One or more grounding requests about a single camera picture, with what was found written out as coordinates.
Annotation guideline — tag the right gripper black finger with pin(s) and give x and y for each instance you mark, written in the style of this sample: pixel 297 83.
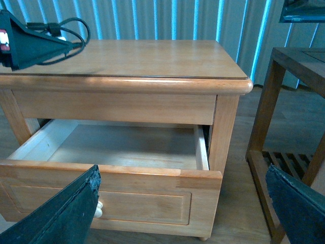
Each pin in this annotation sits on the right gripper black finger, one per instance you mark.
pixel 299 208
pixel 65 218
pixel 22 47

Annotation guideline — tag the upper drawer wooden knob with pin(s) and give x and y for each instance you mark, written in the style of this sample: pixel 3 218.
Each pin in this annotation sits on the upper drawer wooden knob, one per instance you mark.
pixel 98 212

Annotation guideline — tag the light wooden nightstand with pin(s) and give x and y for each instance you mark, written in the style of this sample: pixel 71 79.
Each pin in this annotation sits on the light wooden nightstand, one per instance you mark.
pixel 131 81

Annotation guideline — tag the dark wooden side table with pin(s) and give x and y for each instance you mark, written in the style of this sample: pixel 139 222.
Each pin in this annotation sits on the dark wooden side table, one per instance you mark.
pixel 288 130

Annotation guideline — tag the grey pleated curtain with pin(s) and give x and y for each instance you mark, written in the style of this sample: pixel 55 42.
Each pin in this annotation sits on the grey pleated curtain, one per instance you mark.
pixel 247 30

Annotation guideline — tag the dark monitor corner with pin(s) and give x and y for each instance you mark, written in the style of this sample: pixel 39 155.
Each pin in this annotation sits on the dark monitor corner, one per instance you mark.
pixel 302 11

